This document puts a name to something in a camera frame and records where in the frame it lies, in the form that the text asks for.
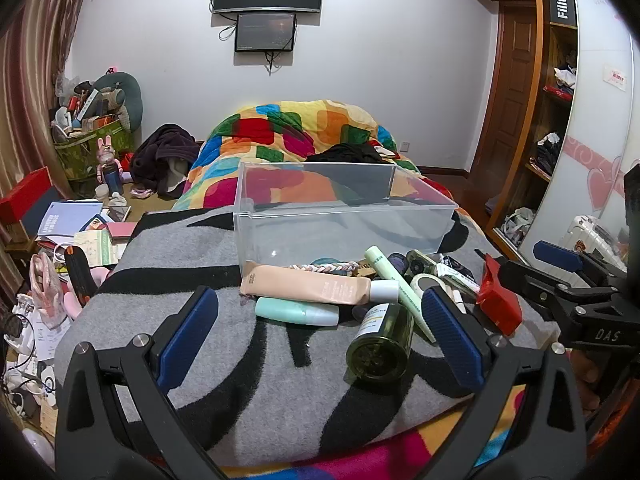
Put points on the person's right hand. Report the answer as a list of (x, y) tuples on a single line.
[(585, 375)]

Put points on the grey black striped blanket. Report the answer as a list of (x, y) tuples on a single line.
[(200, 270)]

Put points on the dark clothing pile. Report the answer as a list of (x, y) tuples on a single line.
[(165, 155)]

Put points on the grey green neck pillow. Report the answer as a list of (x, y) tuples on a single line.
[(127, 105)]

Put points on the black handheld device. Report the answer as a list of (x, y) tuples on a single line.
[(80, 275)]

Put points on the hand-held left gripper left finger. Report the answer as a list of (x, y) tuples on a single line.
[(187, 335)]

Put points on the white pen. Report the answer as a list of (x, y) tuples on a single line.
[(459, 300)]

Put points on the pink white scrunchie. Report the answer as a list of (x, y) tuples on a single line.
[(141, 191)]

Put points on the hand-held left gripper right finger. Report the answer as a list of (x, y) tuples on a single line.
[(452, 340)]

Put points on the white tube with dark label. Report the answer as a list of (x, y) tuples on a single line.
[(455, 271)]

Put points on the black garment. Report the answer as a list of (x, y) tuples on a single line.
[(350, 154)]

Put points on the black box on shelf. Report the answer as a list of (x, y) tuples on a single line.
[(560, 5)]

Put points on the green white booklet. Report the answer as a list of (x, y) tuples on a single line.
[(95, 249)]

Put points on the mint green tube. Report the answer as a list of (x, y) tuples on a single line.
[(285, 310)]

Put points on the white sliding wardrobe door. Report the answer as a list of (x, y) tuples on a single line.
[(595, 125)]

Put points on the beige cosmetic tube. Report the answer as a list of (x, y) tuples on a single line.
[(310, 285)]

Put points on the red box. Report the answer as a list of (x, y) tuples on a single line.
[(22, 195)]

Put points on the tan card tag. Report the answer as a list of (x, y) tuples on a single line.
[(362, 272)]

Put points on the wooden door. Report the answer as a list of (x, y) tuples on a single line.
[(510, 100)]

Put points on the colourful patchwork quilt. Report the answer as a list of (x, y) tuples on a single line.
[(300, 125)]

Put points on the pink notebook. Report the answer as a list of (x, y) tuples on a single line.
[(120, 230)]

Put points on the pink rabbit toy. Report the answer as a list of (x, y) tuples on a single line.
[(106, 152)]

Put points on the dark folded clothes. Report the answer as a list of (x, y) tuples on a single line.
[(547, 155)]

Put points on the clear plastic storage box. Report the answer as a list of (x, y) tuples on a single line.
[(260, 240)]

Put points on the striped curtain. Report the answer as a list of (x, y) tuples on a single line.
[(35, 85)]

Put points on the blue notebook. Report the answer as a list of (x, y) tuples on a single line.
[(65, 217)]

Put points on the green cluttered storage box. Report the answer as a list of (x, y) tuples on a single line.
[(80, 152)]

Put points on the long pale green tube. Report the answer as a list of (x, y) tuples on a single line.
[(385, 267)]

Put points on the dark green glass bottle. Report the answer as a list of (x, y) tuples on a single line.
[(385, 340)]

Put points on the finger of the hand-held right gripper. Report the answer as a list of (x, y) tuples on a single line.
[(555, 256), (525, 280)]

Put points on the folded clothes with white top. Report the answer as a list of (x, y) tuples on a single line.
[(565, 77)]

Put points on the blue drinking bottle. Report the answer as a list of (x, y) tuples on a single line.
[(112, 180)]

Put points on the red packet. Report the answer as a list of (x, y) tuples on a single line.
[(500, 305)]

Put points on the white toy vehicle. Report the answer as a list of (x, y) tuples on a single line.
[(592, 235)]

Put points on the white round case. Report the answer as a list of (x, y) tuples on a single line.
[(427, 281)]

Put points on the white wall socket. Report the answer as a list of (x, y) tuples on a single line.
[(404, 147)]

